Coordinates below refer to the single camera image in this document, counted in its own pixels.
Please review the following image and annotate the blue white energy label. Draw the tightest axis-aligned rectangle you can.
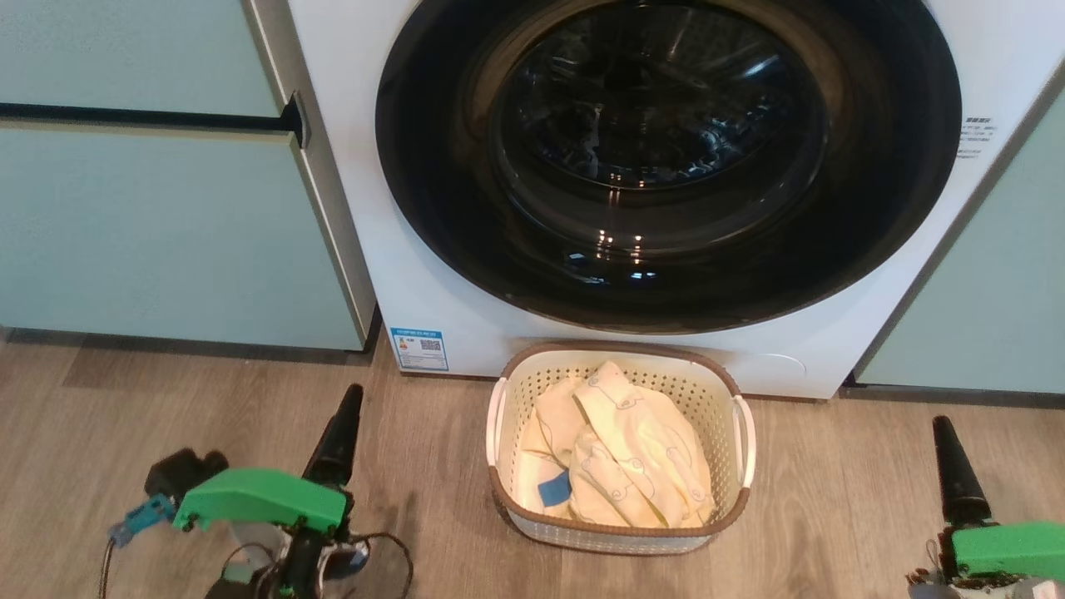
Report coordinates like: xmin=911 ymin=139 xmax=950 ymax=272
xmin=390 ymin=327 xmax=449 ymax=373

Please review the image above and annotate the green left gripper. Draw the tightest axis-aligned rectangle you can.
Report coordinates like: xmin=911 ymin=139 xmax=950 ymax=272
xmin=172 ymin=384 xmax=365 ymax=535

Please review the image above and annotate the pale green plain cabinet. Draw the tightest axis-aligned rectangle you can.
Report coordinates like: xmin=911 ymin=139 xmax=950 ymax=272
xmin=853 ymin=67 xmax=1065 ymax=396

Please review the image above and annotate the cream garment with blue trim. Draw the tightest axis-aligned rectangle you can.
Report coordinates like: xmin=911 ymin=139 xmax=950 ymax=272
xmin=512 ymin=376 xmax=602 ymax=521

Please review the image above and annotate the washing machine glass door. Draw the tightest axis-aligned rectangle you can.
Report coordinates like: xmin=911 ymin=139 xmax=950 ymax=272
xmin=375 ymin=0 xmax=963 ymax=335

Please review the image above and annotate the round filter cover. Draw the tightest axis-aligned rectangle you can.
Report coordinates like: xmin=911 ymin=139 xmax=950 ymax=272
xmin=749 ymin=354 xmax=808 ymax=377

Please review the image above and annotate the pale green cabinet black handle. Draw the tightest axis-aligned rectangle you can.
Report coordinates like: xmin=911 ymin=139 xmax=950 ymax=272
xmin=0 ymin=0 xmax=379 ymax=352

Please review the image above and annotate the cream printed garment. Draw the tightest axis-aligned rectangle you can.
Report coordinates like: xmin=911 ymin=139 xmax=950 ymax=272
xmin=572 ymin=360 xmax=716 ymax=528

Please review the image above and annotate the white perforated basket brown rim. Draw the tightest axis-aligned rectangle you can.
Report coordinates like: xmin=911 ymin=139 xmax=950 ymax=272
xmin=486 ymin=340 xmax=757 ymax=557

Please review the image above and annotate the white front-load washing machine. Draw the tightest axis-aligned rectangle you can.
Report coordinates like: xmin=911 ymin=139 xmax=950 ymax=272
xmin=287 ymin=0 xmax=1065 ymax=400

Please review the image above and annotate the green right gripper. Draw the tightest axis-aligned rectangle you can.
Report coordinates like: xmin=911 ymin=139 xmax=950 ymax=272
xmin=932 ymin=416 xmax=1065 ymax=581

